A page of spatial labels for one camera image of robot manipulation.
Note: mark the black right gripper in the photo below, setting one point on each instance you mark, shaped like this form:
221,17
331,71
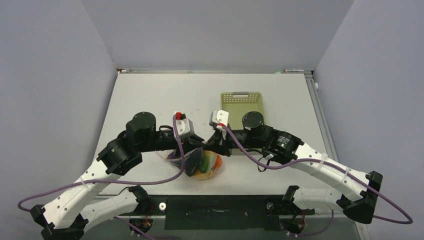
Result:
218,144

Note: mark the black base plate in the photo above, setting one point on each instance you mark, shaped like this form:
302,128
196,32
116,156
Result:
220,212

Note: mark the beige plastic basket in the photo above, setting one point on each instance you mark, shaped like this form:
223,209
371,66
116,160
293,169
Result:
237,104

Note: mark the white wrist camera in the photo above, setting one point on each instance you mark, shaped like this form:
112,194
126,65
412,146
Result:
183,127
218,119

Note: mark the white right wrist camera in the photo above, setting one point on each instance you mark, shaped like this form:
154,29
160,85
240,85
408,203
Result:
218,119

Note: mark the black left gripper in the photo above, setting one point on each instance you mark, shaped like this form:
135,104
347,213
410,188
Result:
193,141

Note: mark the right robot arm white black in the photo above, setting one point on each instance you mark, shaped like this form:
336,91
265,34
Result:
352,192

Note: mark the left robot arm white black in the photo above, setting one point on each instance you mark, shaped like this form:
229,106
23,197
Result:
73,212

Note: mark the purple eggplant toy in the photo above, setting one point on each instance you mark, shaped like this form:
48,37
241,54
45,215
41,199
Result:
193,161

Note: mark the clear zip top bag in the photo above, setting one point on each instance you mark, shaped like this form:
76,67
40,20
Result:
211,165

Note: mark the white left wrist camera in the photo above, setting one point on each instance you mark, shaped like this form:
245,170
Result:
183,127

